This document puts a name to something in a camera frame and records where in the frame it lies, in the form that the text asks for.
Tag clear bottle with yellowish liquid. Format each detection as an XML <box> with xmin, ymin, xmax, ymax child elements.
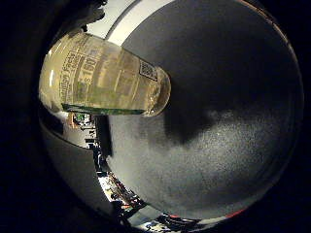
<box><xmin>38</xmin><ymin>31</ymin><xmax>172</xmax><ymax>117</ymax></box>

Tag grey round table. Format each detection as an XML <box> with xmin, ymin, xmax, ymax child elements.
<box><xmin>105</xmin><ymin>0</ymin><xmax>305</xmax><ymax>221</ymax></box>

